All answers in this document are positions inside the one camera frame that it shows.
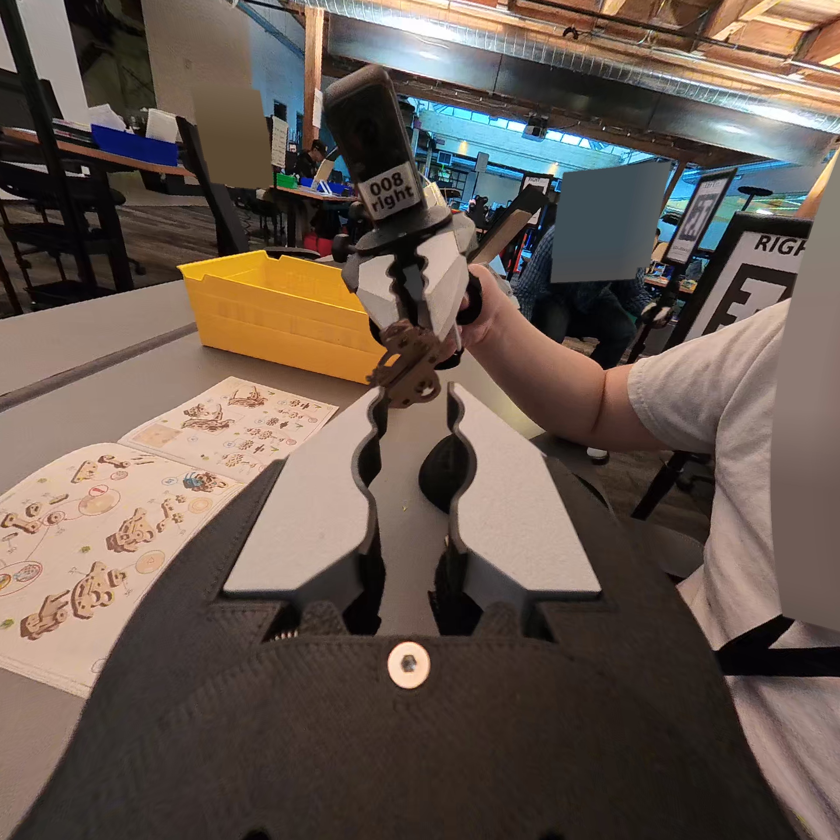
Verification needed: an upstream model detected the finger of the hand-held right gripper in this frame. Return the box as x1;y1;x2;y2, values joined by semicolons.
410;230;469;333
357;252;409;329

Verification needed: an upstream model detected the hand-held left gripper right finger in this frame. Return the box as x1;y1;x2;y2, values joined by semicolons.
430;382;602;636

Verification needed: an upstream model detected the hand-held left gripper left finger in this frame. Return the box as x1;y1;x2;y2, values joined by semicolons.
223;387;389;636

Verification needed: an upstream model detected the small wooden model assembly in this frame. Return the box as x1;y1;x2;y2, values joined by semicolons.
366;322;442;409

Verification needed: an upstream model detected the person's right forearm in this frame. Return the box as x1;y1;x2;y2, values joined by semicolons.
469;308;670;454

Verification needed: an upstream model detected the person's right hand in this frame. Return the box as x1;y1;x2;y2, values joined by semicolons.
437;264;521;367

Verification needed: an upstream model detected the yellow plastic bin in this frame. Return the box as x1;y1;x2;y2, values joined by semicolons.
177;249;398;385

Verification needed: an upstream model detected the illustrated instruction booklet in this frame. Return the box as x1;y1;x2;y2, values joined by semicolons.
0;375;339;698

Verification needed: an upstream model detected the person's white t-shirt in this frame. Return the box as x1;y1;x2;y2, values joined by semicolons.
626;298;840;840

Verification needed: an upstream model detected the blue storage bin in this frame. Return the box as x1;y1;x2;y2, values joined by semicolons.
91;123;179;166

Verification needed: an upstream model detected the black and white marker sign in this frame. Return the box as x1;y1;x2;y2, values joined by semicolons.
663;167;739;265
682;211;815;345

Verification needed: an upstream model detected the black office chair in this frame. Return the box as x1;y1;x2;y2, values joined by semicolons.
0;157;147;309

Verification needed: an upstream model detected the wooden support post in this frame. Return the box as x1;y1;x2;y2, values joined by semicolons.
303;7;327;135

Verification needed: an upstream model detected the silver ventilation duct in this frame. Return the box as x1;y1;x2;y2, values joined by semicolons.
325;7;840;168

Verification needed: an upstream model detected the black shoulder strap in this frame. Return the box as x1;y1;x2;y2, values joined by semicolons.
714;616;840;678

